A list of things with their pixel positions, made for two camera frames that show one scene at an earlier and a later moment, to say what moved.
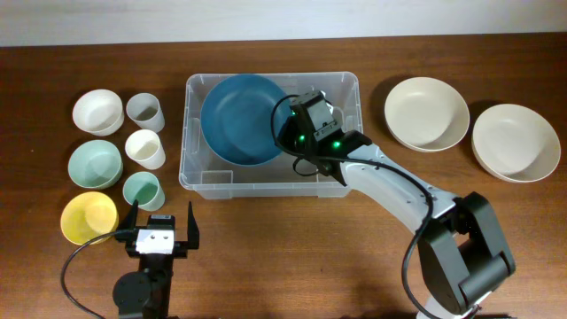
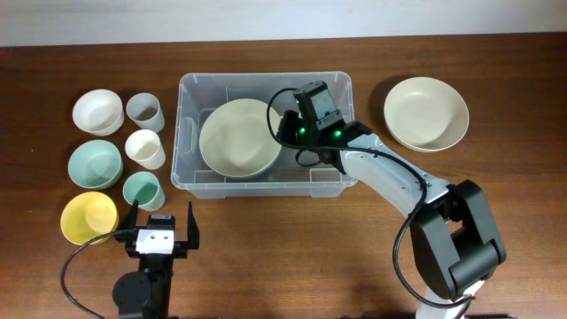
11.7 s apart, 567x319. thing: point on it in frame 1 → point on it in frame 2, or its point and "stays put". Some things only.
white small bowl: x=98 y=112 stays put
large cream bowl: x=515 y=143 → x=235 y=140
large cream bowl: x=426 y=115 stays put
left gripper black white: x=181 y=247 stays put
